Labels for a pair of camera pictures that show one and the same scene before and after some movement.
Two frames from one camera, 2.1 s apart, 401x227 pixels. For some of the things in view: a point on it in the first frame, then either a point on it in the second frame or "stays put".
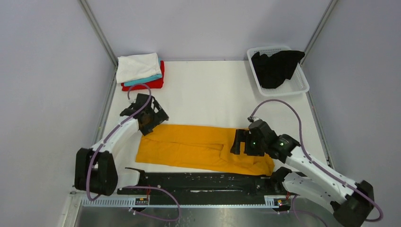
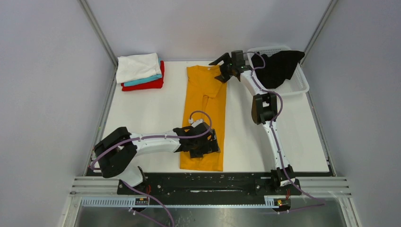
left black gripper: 159,117 → 210,147
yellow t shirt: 203,147 → 204,92
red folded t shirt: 154,84 stays put
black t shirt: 274,70 stays put
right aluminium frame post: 318,30 stays put
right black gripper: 244,143 → 227,67
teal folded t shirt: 145,80 stays put
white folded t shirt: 134,67 stays put
